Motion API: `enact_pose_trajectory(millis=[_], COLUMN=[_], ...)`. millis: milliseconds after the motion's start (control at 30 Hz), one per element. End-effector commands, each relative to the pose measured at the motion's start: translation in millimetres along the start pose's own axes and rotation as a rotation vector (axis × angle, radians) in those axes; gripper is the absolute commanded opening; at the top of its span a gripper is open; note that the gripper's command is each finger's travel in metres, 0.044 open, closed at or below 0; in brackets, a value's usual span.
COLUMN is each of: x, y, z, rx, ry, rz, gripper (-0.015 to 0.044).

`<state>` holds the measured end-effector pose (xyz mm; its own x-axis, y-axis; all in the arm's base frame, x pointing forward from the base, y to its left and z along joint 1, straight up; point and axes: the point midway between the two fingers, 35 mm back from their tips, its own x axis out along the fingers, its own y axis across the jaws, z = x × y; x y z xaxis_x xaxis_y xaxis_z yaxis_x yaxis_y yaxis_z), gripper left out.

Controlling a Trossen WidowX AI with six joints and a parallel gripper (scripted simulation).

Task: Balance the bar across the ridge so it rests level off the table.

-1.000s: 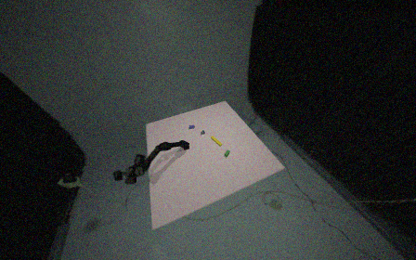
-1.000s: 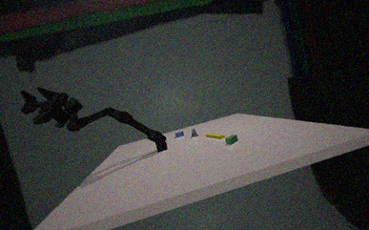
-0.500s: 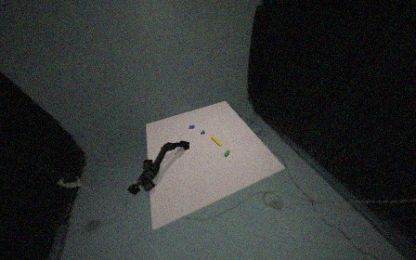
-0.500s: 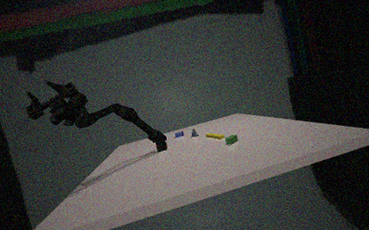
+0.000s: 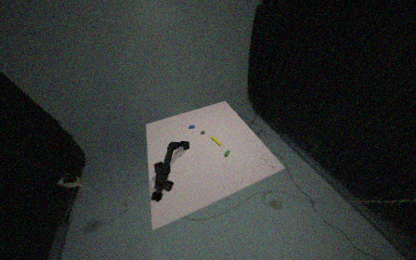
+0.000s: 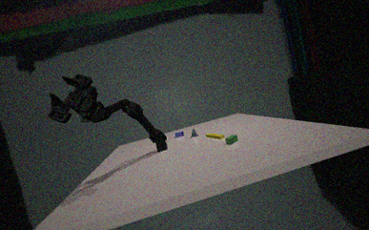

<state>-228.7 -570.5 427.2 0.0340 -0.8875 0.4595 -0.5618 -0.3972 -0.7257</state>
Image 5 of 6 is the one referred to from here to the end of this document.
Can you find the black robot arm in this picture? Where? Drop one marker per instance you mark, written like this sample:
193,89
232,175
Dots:
164,167

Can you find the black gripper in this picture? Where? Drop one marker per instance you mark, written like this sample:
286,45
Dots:
161,180

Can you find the yellow bar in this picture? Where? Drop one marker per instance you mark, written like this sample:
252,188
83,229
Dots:
214,139

